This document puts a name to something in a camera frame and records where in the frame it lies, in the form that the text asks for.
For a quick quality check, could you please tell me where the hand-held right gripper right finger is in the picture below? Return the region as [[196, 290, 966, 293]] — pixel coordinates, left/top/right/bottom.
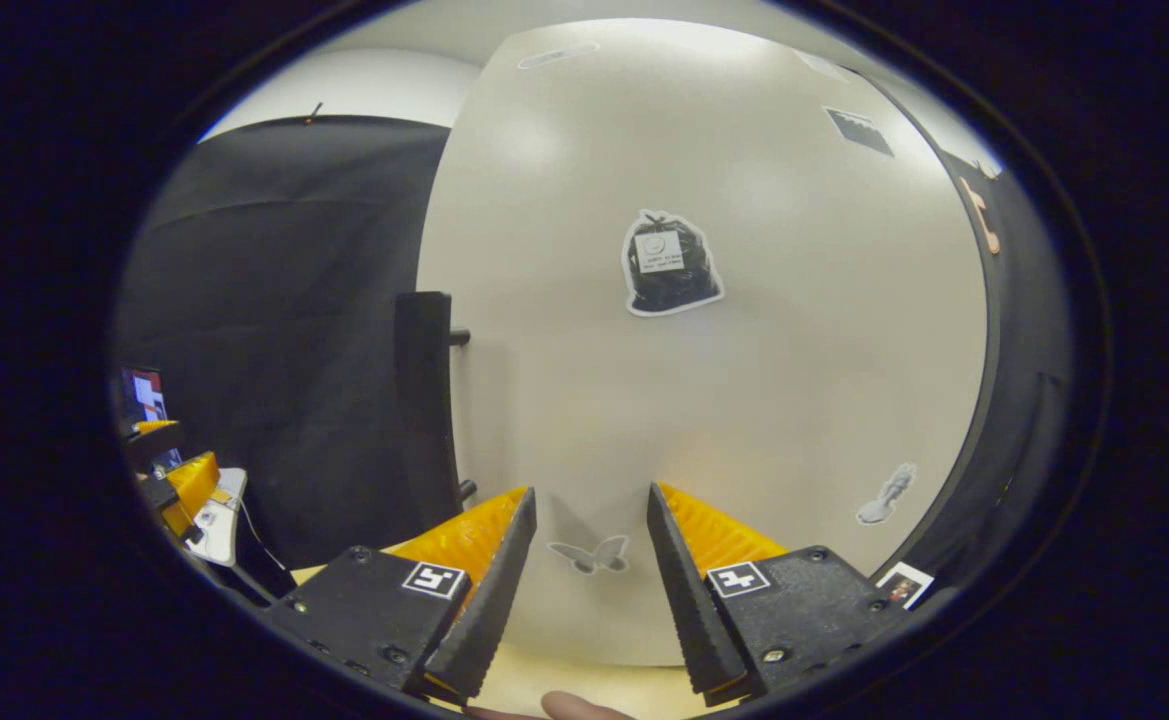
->
[[647, 482, 913, 706]]

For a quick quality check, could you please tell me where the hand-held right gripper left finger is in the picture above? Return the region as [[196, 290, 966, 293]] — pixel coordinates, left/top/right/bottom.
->
[[264, 487, 538, 701]]

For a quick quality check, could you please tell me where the beige cabinet door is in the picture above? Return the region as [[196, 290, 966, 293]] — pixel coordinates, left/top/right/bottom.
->
[[414, 18, 991, 667]]

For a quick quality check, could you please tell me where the computer monitor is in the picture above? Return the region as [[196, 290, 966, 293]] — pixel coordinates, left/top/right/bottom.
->
[[121, 367, 169, 426]]

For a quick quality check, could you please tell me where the white desk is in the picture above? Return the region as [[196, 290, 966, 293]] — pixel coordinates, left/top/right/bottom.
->
[[187, 467, 248, 567]]

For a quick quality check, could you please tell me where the small photo card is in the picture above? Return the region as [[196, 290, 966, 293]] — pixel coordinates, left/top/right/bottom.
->
[[875, 561, 936, 610]]

